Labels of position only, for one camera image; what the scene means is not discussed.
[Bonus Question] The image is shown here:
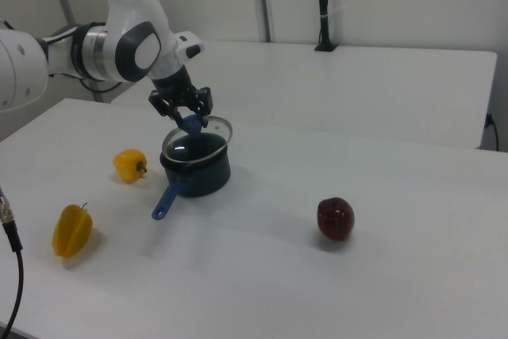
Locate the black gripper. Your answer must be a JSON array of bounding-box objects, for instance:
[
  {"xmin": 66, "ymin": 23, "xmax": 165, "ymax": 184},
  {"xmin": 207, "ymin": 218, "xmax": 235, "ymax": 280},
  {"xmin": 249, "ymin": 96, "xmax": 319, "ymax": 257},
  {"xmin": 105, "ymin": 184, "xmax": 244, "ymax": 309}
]
[{"xmin": 148, "ymin": 65, "xmax": 214, "ymax": 132}]

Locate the glass lid with blue knob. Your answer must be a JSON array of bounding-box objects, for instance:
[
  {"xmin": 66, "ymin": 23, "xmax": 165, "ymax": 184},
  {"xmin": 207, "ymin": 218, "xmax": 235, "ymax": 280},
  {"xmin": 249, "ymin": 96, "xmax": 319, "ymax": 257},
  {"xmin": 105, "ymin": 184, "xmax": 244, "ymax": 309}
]
[{"xmin": 161, "ymin": 114, "xmax": 234, "ymax": 165}]

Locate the round yellow toy pepper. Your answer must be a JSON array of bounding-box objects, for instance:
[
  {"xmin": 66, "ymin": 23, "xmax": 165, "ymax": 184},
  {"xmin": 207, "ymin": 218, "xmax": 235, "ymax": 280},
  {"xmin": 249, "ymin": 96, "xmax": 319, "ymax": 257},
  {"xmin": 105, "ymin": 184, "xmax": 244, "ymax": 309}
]
[{"xmin": 113, "ymin": 148, "xmax": 148, "ymax": 184}]

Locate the long yellow toy pepper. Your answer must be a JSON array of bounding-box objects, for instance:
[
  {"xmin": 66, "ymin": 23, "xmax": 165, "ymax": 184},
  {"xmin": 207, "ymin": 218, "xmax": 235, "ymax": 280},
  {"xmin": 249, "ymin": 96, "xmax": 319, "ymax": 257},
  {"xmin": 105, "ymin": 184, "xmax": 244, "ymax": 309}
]
[{"xmin": 52, "ymin": 202, "xmax": 95, "ymax": 259}]

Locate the black pole with white band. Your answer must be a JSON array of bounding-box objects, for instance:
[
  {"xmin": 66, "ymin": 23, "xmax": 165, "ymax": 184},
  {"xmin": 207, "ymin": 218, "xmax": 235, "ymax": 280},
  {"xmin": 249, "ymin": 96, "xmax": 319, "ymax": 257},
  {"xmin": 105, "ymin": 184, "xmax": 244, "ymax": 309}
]
[{"xmin": 314, "ymin": 0, "xmax": 338, "ymax": 52}]

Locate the dark pot with blue handle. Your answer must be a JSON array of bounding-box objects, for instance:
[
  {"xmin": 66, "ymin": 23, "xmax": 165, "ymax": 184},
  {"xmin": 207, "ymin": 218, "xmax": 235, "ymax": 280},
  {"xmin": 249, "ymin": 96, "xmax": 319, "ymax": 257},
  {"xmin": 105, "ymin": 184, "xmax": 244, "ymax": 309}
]
[{"xmin": 151, "ymin": 136, "xmax": 232, "ymax": 222}]

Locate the black cable under arm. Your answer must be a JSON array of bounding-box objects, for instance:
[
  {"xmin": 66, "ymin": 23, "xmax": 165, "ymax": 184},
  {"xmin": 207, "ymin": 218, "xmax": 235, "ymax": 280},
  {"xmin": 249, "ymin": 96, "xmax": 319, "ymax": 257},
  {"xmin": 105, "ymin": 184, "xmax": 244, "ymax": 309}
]
[{"xmin": 78, "ymin": 78, "xmax": 125, "ymax": 94}]

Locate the black cable with metal connector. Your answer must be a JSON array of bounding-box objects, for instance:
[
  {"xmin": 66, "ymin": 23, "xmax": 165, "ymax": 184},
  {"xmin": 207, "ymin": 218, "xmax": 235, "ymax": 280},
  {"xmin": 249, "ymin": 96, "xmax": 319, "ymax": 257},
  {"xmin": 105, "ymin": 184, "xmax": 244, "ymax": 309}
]
[{"xmin": 0, "ymin": 186, "xmax": 25, "ymax": 326}]

